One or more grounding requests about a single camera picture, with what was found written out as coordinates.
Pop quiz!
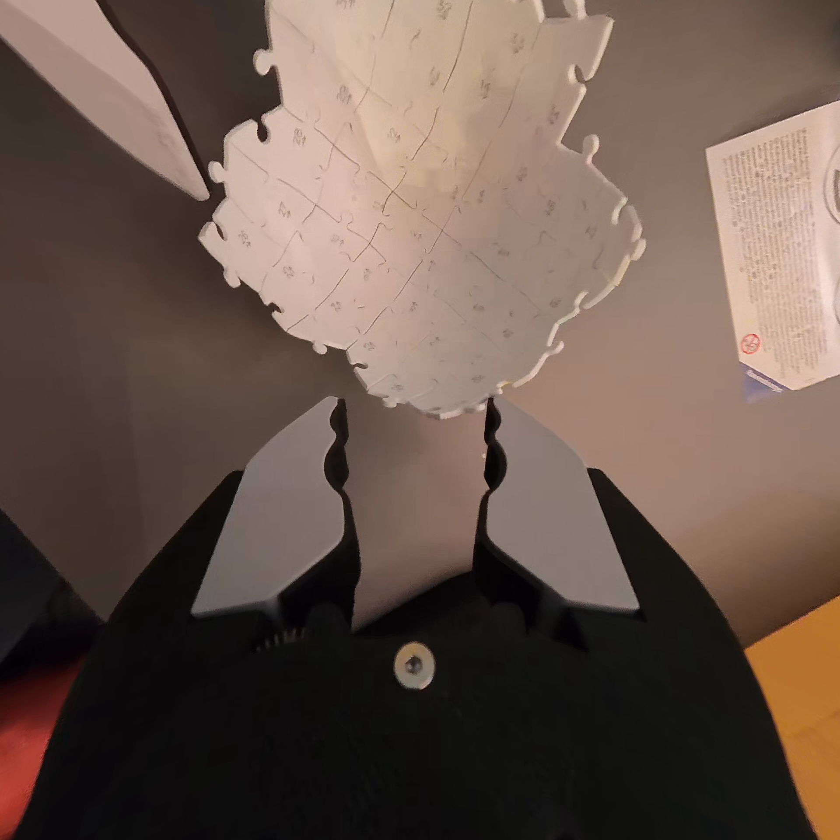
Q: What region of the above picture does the white instruction leaflet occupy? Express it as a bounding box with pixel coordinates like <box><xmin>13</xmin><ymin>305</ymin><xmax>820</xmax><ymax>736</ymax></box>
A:
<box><xmin>705</xmin><ymin>100</ymin><xmax>840</xmax><ymax>403</ymax></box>

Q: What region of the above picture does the person's dark clothing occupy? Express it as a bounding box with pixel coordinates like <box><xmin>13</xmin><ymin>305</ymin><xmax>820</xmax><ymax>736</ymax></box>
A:
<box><xmin>0</xmin><ymin>505</ymin><xmax>106</xmax><ymax>664</ymax></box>

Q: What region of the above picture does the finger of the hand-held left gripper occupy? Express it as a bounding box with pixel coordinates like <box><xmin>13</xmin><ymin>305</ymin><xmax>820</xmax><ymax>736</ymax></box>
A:
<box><xmin>0</xmin><ymin>0</ymin><xmax>212</xmax><ymax>202</ymax></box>

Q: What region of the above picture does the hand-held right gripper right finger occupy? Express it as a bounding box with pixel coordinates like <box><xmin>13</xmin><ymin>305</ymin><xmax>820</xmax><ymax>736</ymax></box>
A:
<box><xmin>472</xmin><ymin>395</ymin><xmax>641</xmax><ymax>642</ymax></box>

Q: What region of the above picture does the yellow plastic bin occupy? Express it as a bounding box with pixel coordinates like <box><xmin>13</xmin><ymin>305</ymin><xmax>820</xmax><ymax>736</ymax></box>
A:
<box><xmin>745</xmin><ymin>600</ymin><xmax>840</xmax><ymax>840</ymax></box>

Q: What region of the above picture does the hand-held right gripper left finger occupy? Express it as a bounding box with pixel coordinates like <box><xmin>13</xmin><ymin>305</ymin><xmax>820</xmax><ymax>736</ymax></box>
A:
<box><xmin>190</xmin><ymin>395</ymin><xmax>362</xmax><ymax>634</ymax></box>

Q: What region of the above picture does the partly built puzzle ball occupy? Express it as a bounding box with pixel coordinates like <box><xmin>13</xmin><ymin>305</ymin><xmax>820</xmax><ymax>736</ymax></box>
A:
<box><xmin>199</xmin><ymin>0</ymin><xmax>647</xmax><ymax>421</ymax></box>

